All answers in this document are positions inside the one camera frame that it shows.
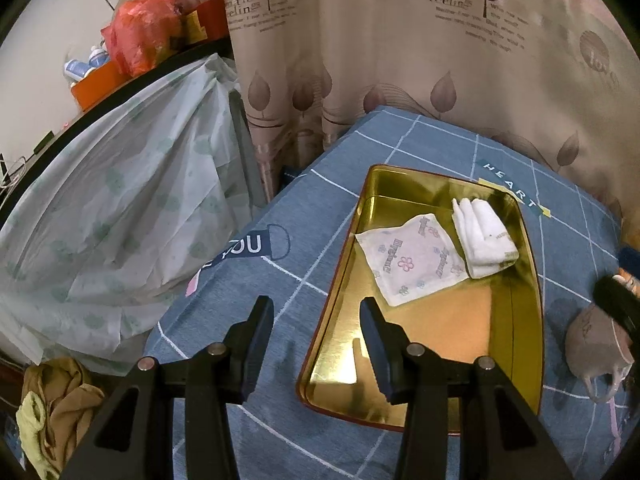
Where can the orange box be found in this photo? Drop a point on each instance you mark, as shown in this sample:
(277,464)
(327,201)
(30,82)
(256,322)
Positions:
(100,85)

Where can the gold metal tin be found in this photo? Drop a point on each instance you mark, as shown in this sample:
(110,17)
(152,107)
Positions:
(450,325)

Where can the white green patterned plastic sheet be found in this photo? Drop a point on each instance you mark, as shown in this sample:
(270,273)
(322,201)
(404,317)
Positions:
(125,210)

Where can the yellow green cloth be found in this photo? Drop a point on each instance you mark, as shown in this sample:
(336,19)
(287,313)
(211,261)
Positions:
(31,420)

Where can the grey face mask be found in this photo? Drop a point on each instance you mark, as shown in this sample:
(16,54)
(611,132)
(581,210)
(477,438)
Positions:
(590,345)

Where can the red plastic bag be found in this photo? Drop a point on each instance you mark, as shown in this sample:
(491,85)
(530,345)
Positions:
(140,30)

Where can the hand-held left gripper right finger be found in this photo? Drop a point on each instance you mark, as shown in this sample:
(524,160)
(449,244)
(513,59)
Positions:
(372,345)

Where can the floral print handkerchief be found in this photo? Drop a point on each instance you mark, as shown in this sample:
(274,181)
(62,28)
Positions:
(410,260)

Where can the beige leaf print curtain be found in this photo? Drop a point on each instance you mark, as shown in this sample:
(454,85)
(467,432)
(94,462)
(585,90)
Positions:
(375,35)

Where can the brown crumpled cloth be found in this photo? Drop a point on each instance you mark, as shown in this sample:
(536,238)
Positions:
(70,410)

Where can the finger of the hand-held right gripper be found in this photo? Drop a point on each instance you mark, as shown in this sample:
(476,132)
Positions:
(620,305)

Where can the blue white bottle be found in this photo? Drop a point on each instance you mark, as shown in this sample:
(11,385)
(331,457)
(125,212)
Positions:
(77,70)
(98,56)

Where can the blue checkered bedsheet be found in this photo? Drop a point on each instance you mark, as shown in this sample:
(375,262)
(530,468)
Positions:
(300,270)

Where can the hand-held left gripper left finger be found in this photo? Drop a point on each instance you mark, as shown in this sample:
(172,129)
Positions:
(263,332)

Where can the red cardboard box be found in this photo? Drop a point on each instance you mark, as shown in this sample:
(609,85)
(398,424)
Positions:
(212,17)

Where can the white towel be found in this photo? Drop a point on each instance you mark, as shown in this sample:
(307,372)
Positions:
(482,240)

